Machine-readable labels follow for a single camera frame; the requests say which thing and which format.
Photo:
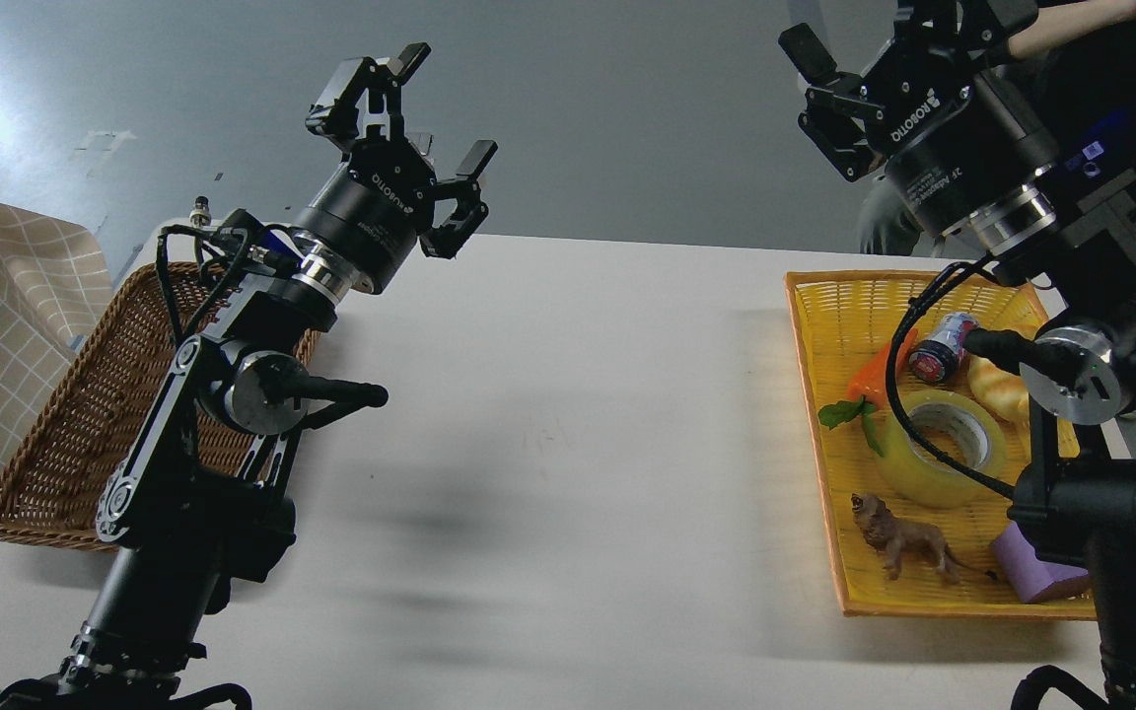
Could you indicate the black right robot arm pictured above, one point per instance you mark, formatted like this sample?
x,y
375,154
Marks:
x,y
1047,188

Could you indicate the small drink can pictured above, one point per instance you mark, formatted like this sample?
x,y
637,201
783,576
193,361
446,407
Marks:
x,y
936,358

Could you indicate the yellow plastic basket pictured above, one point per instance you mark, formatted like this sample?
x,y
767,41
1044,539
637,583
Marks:
x,y
841,320

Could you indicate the toy croissant bread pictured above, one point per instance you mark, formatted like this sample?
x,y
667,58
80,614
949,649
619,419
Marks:
x,y
1001,393

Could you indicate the orange toy carrot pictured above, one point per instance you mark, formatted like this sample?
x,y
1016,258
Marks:
x,y
865,396

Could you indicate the brown toy lion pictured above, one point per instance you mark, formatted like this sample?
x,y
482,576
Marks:
x,y
895,537

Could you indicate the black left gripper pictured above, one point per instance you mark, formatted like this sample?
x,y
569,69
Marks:
x,y
367,211

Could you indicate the brown wicker basket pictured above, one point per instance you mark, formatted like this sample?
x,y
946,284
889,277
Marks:
x,y
51,487

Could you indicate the yellow tape roll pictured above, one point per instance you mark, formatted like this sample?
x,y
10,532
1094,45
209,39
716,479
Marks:
x,y
958,426

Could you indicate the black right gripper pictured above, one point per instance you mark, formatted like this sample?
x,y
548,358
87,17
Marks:
x,y
949,135

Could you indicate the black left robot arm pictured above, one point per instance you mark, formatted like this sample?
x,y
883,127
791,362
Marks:
x,y
200,498

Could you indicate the purple foam block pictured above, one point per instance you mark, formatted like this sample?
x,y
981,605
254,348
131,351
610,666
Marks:
x,y
1035,581

